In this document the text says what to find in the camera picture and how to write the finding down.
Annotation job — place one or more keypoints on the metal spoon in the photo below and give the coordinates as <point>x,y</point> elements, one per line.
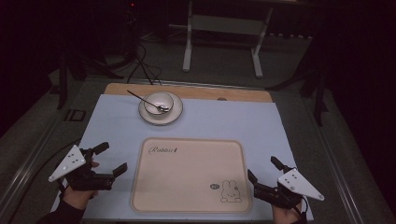
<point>146,101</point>

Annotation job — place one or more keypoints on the white bowl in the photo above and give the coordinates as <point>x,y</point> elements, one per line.
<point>163,99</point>

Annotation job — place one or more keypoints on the grey metal rail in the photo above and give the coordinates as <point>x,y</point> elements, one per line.
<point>25,168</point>
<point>339,174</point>

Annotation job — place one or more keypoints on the white saucer plate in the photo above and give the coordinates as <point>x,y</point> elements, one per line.
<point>176,109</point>

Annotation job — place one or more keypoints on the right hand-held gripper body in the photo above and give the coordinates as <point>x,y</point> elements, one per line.
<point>299,184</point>

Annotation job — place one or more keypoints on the white metal stand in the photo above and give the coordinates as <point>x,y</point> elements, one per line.
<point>187,46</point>

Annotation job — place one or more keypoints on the black stand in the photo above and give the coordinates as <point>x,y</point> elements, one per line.
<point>319,93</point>
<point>63,81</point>

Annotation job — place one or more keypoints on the dark device with red light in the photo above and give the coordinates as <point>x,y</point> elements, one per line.
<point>131,18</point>

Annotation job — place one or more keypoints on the person's right hand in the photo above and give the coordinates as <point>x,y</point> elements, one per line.
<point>285,215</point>

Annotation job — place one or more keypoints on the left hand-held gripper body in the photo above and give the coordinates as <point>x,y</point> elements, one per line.
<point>69,161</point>

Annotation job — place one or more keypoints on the beige tray with rabbit print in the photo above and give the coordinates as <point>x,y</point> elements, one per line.
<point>186,180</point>

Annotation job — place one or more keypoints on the light blue table mat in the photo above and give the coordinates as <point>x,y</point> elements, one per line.
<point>218,121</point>

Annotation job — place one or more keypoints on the person's left hand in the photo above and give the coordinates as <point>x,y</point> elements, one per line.
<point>77,197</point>

